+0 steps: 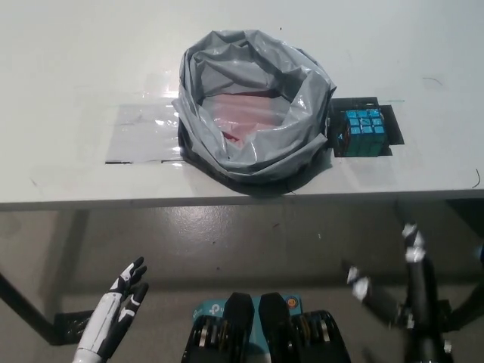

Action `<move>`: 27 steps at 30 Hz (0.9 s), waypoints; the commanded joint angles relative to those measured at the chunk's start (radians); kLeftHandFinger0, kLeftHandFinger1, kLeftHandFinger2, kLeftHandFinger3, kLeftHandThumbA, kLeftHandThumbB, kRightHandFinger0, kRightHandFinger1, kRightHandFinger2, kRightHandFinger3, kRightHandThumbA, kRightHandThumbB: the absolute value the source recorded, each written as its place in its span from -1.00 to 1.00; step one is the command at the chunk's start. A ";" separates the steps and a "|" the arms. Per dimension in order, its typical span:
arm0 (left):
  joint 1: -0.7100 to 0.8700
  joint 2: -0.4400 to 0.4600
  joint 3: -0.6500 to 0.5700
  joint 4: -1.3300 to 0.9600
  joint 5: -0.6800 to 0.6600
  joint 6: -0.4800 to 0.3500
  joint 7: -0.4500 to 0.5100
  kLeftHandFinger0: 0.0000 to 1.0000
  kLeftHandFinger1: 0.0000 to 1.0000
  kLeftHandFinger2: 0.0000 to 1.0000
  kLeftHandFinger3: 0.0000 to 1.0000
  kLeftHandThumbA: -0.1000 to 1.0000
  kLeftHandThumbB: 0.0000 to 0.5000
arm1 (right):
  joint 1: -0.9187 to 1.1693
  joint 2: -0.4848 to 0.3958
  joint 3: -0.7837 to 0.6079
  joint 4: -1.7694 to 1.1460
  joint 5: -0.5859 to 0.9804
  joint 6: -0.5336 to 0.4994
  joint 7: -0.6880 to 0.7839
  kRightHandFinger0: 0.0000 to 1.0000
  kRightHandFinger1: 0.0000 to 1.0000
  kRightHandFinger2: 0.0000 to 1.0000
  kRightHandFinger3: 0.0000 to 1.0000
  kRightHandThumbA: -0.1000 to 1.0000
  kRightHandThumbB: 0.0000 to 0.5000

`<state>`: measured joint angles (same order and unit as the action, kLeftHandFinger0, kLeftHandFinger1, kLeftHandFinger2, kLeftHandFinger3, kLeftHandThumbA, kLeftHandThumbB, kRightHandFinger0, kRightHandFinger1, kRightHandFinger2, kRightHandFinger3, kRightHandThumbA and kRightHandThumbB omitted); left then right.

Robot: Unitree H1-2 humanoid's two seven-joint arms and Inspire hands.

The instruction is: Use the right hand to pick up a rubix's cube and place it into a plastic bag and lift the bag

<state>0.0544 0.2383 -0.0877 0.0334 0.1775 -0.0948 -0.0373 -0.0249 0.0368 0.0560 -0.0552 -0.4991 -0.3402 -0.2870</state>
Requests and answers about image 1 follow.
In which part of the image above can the teal TP-Link box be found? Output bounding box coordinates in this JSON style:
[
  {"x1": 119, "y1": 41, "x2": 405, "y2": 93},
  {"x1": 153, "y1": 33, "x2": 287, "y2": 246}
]
[{"x1": 191, "y1": 293, "x2": 304, "y2": 363}]

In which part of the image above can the grey plastic bag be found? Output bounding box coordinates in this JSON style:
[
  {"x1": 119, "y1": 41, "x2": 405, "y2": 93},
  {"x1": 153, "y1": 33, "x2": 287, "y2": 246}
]
[{"x1": 170, "y1": 29, "x2": 337, "y2": 197}]

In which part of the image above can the black ribbed body block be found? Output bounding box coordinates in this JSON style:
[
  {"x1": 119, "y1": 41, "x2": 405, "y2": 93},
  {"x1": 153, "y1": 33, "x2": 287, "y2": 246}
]
[
  {"x1": 181, "y1": 291, "x2": 255, "y2": 363},
  {"x1": 259, "y1": 291, "x2": 347, "y2": 363}
]

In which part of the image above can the clear plastic tape sheet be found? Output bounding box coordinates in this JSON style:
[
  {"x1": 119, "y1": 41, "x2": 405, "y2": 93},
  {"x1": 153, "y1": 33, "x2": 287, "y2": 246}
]
[{"x1": 104, "y1": 101, "x2": 190, "y2": 164}]

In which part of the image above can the black table leg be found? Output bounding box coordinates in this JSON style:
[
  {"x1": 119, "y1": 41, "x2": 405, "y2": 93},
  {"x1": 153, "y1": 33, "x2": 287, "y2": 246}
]
[{"x1": 0, "y1": 259, "x2": 64, "y2": 343}]

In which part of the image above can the black ribbed left body block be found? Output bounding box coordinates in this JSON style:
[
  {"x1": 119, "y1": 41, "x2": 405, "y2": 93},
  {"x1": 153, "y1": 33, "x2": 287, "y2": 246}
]
[{"x1": 181, "y1": 291, "x2": 255, "y2": 363}]

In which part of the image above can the black ribbed right body block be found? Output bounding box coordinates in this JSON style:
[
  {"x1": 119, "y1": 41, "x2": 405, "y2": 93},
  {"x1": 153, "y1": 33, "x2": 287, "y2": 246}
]
[{"x1": 259, "y1": 291, "x2": 347, "y2": 363}]

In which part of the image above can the black table foot plate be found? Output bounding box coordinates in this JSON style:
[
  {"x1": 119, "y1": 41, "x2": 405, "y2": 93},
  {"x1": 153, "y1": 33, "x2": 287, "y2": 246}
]
[{"x1": 54, "y1": 309, "x2": 95, "y2": 346}]

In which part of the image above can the white and black left hand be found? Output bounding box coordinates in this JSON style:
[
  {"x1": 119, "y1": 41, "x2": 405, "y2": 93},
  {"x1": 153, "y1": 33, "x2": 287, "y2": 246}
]
[{"x1": 71, "y1": 256, "x2": 150, "y2": 363}]

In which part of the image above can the pink plastic sheet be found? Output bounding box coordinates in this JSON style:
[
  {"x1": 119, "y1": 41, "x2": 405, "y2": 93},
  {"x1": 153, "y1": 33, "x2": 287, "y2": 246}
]
[{"x1": 202, "y1": 89, "x2": 294, "y2": 143}]

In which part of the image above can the blue Rubik's cube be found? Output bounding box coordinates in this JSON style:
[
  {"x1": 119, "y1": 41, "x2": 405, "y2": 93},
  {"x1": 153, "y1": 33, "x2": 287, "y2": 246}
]
[{"x1": 334, "y1": 108, "x2": 386, "y2": 158}]

